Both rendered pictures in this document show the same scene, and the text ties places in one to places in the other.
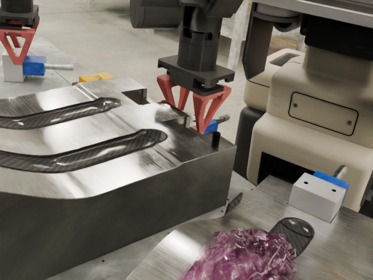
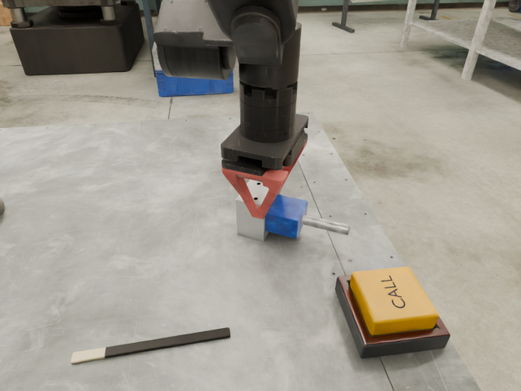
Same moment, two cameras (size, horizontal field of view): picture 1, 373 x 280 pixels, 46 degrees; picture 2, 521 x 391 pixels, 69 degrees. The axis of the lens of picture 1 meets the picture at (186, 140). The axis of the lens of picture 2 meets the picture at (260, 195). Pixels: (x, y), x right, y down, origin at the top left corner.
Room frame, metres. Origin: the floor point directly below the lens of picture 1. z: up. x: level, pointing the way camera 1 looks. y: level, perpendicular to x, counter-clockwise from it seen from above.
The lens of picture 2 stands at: (0.52, 0.15, 1.11)
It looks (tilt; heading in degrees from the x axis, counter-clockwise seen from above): 36 degrees down; 34
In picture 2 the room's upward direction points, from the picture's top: straight up
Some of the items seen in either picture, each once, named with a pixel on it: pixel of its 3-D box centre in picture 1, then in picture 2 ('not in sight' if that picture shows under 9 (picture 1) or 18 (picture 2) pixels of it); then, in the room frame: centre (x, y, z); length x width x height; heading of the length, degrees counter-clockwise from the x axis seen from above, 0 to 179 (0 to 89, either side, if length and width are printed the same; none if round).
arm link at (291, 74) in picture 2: not in sight; (262, 51); (0.82, 0.35, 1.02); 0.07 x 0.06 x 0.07; 115
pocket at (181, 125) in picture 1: (186, 139); not in sight; (0.51, 0.00, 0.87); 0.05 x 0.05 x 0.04; 41
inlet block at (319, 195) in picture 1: (327, 189); not in sight; (0.46, -0.18, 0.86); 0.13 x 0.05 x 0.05; 149
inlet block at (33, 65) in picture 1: (39, 65); (294, 217); (0.83, 0.31, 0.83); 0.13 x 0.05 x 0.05; 103
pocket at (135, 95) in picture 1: (142, 108); not in sight; (0.59, 0.07, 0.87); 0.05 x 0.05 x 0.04; 41
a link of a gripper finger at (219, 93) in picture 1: (198, 101); not in sight; (0.61, -0.01, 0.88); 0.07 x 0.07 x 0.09; 50
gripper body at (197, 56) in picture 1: (197, 53); not in sight; (0.62, 0.00, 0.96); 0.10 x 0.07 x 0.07; 50
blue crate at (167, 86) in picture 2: not in sight; (194, 74); (2.81, 2.34, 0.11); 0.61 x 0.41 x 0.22; 131
